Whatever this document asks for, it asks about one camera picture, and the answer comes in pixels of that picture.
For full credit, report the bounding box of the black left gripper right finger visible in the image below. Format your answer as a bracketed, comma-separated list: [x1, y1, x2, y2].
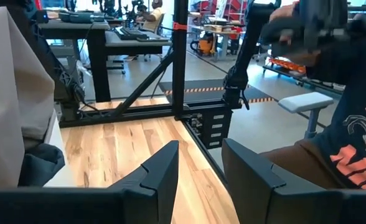
[222, 138, 366, 224]

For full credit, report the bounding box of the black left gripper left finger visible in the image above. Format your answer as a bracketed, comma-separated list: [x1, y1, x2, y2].
[0, 140, 180, 224]

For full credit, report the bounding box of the teal garment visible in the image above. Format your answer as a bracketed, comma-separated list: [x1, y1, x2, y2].
[17, 142, 66, 187]

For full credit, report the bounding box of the khaki garment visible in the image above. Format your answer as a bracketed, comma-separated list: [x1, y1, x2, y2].
[0, 6, 56, 188]

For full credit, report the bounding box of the black labelled electronics box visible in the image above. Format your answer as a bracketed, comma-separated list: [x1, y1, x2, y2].
[198, 108, 233, 150]

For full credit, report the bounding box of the grey chair armrest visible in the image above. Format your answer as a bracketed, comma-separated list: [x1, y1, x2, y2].
[278, 91, 335, 140]

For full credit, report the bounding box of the person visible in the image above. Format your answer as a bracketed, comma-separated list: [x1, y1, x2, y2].
[259, 0, 366, 191]
[135, 0, 166, 34]

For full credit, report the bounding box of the orange parts rack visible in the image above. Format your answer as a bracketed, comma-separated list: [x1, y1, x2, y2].
[268, 57, 307, 75]

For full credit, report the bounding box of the hazard striped floor mat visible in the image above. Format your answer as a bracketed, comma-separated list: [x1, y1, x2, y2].
[159, 79, 277, 105]

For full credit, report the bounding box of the black desk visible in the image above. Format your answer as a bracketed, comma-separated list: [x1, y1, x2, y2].
[104, 29, 173, 75]
[38, 19, 111, 103]

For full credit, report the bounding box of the black keyboard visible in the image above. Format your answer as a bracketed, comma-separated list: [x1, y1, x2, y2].
[113, 26, 149, 40]

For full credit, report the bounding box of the orange shop vacuum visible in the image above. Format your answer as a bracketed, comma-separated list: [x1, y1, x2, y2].
[190, 30, 217, 57]

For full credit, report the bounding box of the person's hand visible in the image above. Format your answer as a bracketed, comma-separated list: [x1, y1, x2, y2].
[268, 2, 302, 43]

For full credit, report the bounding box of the grey desktop device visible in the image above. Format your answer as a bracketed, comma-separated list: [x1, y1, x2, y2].
[58, 11, 106, 24]

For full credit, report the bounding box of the red shelving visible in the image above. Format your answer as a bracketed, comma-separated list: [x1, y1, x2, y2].
[189, 0, 249, 32]

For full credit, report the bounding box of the black aluminium table frame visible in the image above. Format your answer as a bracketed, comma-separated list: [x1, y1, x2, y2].
[58, 0, 243, 187]

